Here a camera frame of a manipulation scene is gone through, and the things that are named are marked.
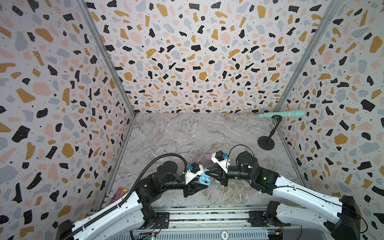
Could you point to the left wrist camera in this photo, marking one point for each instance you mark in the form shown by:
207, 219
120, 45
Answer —
194, 170

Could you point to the blue earbud charging case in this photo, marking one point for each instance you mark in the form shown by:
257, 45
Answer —
204, 179

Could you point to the mint green microphone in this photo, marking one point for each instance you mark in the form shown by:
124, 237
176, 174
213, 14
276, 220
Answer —
289, 114

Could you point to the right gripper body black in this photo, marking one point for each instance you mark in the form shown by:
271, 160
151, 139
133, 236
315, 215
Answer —
223, 174

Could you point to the colourful packet at wall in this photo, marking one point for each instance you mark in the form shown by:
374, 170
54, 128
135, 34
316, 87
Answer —
119, 193

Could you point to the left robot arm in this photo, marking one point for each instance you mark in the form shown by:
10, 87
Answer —
134, 211

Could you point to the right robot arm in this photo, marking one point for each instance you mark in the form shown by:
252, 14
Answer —
338, 217

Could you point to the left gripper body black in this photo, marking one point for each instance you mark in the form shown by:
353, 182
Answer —
190, 187

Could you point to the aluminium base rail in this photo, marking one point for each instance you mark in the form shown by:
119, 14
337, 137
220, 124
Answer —
224, 223

